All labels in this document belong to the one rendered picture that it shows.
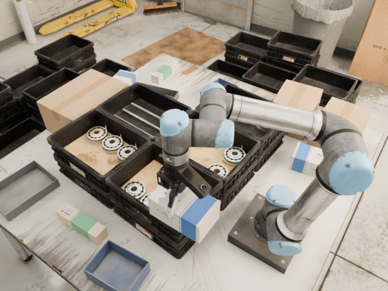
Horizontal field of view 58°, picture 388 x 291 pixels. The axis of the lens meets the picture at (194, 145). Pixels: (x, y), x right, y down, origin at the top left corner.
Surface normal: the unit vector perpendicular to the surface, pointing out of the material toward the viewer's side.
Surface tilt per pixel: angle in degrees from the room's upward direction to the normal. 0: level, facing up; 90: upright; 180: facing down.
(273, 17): 90
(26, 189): 0
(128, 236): 0
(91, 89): 0
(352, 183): 86
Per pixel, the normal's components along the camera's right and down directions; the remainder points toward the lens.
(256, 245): 0.03, -0.68
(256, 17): -0.57, 0.57
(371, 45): -0.54, 0.38
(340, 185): -0.02, 0.64
